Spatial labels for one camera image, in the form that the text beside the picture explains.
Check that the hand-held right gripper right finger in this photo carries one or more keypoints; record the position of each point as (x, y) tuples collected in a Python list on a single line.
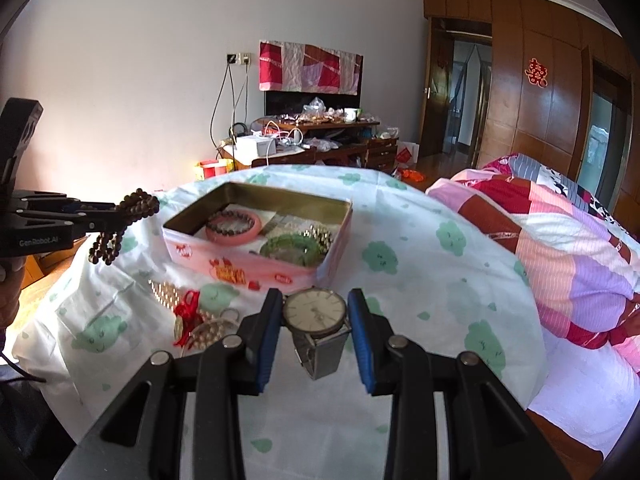
[(362, 347)]

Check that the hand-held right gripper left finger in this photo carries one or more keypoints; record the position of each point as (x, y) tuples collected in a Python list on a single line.
[(265, 347)]

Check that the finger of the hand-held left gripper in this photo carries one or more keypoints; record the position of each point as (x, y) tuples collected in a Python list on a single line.
[(75, 205), (95, 222)]

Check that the silver wristwatch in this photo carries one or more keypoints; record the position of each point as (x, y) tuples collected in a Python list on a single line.
[(315, 310)]

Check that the pink tin box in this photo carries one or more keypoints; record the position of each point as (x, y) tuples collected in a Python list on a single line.
[(260, 272)]

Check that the pink bangle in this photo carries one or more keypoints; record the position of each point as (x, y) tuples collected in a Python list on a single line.
[(250, 232)]

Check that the person's left hand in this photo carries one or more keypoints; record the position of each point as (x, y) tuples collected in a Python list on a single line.
[(9, 295)]

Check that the red tassel charm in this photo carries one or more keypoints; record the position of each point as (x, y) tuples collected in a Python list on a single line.
[(187, 312)]

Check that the cloud print tablecloth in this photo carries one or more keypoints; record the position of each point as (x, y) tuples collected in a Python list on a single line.
[(425, 280)]

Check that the printed paper leaflet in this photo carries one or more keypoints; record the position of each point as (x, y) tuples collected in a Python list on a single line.
[(281, 220)]

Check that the red and yellow bag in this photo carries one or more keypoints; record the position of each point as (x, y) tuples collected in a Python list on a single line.
[(212, 169)]

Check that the white box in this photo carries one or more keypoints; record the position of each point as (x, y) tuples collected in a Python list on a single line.
[(252, 147)]

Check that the orange bag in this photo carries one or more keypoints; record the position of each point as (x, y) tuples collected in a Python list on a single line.
[(412, 175)]

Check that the wooden television cabinet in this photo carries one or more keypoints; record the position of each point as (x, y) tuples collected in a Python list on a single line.
[(380, 150)]

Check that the white shopping bag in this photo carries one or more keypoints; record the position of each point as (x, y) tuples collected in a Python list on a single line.
[(407, 152)]

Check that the patchwork quilt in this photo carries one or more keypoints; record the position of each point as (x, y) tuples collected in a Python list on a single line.
[(560, 250)]

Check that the white bedsheet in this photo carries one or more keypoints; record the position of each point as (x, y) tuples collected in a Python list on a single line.
[(585, 400)]

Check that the black television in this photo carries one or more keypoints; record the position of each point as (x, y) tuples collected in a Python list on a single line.
[(290, 102)]

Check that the white mug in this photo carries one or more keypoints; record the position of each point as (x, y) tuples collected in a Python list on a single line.
[(351, 115)]

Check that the clear plastic bag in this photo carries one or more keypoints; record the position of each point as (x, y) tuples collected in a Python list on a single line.
[(315, 106)]

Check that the wooden door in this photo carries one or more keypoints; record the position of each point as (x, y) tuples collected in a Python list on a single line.
[(435, 100)]

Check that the red patchwork cover cloth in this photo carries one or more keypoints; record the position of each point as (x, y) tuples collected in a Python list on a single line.
[(310, 67)]

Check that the wooden wardrobe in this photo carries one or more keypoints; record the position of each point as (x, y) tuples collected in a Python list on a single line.
[(510, 125)]

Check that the red paper decoration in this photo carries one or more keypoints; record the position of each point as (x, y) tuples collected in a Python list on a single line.
[(536, 72)]

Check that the wall socket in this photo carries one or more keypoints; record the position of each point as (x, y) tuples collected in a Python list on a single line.
[(239, 58)]

